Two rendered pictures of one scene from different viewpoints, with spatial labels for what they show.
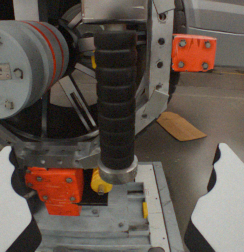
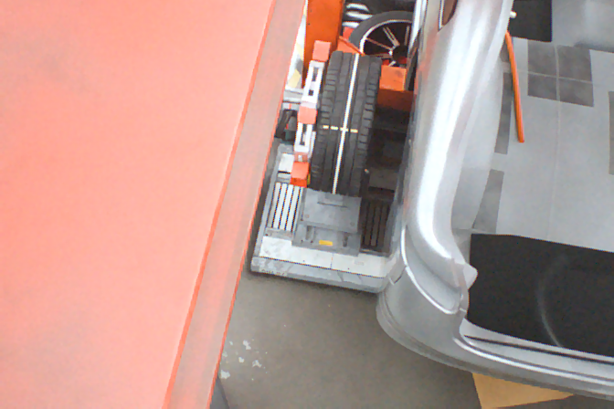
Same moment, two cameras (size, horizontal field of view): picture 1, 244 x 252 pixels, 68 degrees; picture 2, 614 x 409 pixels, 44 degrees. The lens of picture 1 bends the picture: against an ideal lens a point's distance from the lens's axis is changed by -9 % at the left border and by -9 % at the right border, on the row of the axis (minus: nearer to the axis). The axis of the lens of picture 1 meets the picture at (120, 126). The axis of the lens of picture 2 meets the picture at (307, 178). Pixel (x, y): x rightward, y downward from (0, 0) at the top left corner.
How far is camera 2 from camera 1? 3.48 m
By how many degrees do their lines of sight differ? 69
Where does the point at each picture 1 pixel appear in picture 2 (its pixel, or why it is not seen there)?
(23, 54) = not seen: hidden behind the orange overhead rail
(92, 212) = (321, 198)
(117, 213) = (318, 215)
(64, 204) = not seen: hidden behind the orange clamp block
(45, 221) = not seen: hidden behind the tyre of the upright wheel
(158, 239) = (303, 256)
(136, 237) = (302, 233)
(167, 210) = (331, 273)
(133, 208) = (331, 237)
